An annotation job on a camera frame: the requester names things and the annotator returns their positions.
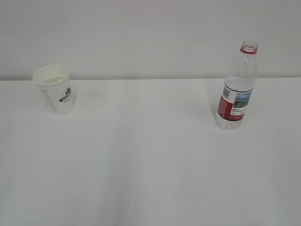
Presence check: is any clear plastic water bottle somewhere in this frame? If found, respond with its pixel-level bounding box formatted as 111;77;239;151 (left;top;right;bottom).
215;40;258;130

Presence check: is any white paper cup green logo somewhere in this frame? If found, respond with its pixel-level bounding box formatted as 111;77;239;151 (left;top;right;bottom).
32;65;74;115

